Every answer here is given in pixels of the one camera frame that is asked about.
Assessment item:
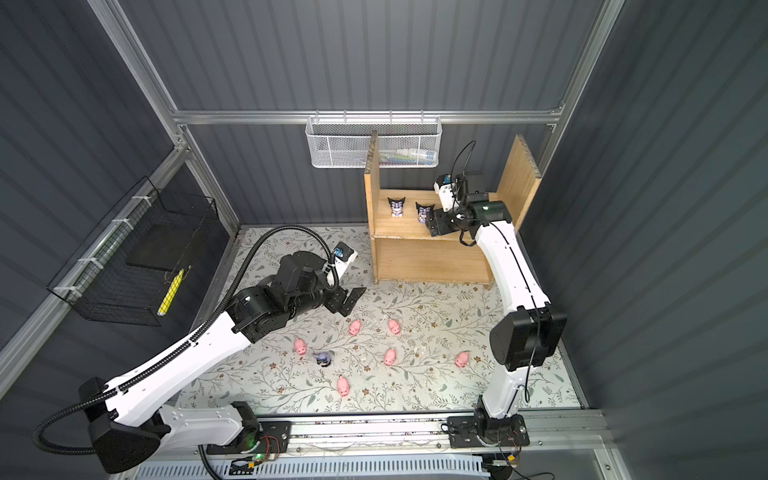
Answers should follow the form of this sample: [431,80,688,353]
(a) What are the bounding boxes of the items in mesh basket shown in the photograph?
[379,148,439,168]

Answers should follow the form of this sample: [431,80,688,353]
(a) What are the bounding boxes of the white wire mesh basket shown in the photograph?
[304,115,443,170]

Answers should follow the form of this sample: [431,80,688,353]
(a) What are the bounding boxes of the yellow marker pen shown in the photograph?
[157,269,185,317]

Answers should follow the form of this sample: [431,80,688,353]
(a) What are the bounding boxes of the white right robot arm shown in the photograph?
[426,185,567,421]

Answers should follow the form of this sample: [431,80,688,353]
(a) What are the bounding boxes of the black wire basket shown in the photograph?
[48,181,219,327]

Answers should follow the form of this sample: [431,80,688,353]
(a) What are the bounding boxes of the purple black cat figurine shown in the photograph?
[313,352,333,368]
[387,197,406,218]
[415,202,434,224]

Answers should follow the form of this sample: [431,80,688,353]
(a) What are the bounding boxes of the pink pig toy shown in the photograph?
[348,320,362,336]
[337,376,350,397]
[388,319,401,335]
[294,338,307,356]
[454,351,470,368]
[383,348,397,366]

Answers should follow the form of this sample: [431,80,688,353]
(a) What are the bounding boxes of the wooden shelf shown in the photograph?
[364,134,542,284]

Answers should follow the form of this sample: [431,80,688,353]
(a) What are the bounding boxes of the white vented cover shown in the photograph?
[134,454,490,480]

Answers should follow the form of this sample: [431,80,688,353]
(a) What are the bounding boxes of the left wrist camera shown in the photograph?
[333,242,358,279]

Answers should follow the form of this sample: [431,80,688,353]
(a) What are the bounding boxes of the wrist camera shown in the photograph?
[434,174,456,212]
[333,242,358,279]

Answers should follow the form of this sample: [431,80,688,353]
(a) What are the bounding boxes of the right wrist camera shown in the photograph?
[434,174,456,212]

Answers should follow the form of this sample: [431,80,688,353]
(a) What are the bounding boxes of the black corrugated cable conduit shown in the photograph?
[32,224,334,455]

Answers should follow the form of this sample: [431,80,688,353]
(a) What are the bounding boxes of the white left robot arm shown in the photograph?
[87,242,365,474]

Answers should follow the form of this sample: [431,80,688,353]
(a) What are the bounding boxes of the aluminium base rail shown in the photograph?
[155,409,613,460]

